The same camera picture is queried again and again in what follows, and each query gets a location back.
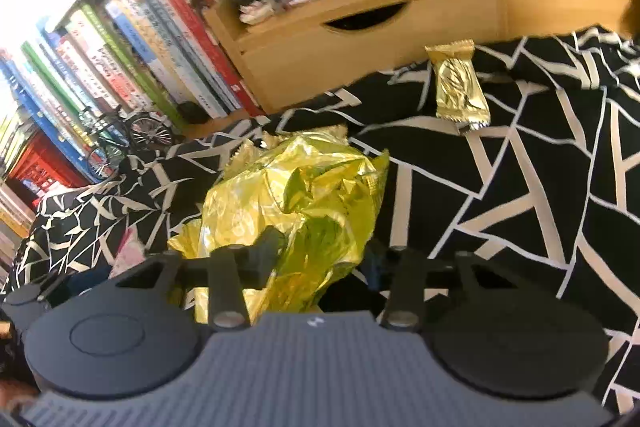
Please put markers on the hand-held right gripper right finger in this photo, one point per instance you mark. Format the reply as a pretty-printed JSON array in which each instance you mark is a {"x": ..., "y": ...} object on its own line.
[{"x": 372, "y": 268}]

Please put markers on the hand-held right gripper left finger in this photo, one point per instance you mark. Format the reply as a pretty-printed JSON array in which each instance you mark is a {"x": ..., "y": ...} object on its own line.
[{"x": 265, "y": 253}]

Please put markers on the gold foil bag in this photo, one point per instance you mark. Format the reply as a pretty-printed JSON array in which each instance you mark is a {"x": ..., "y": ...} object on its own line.
[{"x": 300, "y": 187}]

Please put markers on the row of tall colourful books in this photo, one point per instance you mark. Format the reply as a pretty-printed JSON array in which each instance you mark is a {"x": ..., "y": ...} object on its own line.
[{"x": 130, "y": 47}]

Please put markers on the macaron print snack packet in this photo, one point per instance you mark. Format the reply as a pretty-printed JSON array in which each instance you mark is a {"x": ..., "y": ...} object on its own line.
[{"x": 131, "y": 249}]

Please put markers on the black white patterned blanket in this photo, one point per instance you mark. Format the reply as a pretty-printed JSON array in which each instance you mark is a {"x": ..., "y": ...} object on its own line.
[{"x": 500, "y": 187}]

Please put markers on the small black round object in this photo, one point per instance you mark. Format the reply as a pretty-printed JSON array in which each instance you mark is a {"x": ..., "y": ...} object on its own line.
[{"x": 192, "y": 113}]

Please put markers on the miniature bicycle model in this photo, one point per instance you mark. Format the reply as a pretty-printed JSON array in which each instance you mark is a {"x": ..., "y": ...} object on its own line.
[{"x": 125, "y": 137}]

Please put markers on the small gold snack packet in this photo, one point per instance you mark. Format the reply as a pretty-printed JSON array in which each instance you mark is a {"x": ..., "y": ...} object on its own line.
[{"x": 457, "y": 87}]

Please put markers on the red plastic crate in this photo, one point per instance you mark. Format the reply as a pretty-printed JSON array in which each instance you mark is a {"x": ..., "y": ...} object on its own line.
[{"x": 45, "y": 167}]

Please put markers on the wooden drawer organizer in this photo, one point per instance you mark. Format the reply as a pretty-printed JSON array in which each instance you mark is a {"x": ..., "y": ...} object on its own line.
[{"x": 425, "y": 27}]

